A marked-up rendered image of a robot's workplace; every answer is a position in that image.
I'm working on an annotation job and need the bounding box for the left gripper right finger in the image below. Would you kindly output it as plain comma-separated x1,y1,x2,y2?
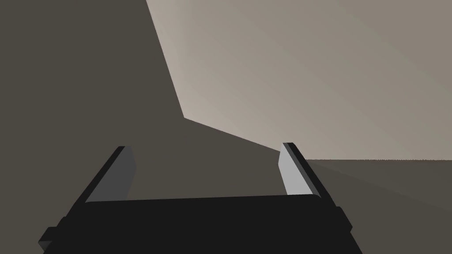
278,142,323,198

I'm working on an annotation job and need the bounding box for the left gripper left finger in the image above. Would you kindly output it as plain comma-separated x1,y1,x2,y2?
81,145,137,204

